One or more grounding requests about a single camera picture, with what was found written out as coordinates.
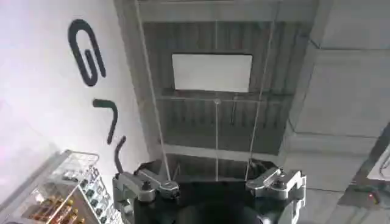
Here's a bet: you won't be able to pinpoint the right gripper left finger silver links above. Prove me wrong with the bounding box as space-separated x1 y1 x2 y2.
112 160 181 215

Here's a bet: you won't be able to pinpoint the dark fixture with red light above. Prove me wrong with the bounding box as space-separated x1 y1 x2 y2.
337 121 390 211

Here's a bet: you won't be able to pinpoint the shelf rack with goods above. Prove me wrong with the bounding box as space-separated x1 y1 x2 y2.
0 149 122 224

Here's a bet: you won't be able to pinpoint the white rectangular ceiling light panel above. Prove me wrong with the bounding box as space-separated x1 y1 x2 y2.
171 53 254 93

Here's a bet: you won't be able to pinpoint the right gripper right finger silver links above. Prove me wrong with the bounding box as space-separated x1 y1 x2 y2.
244 158 307 215

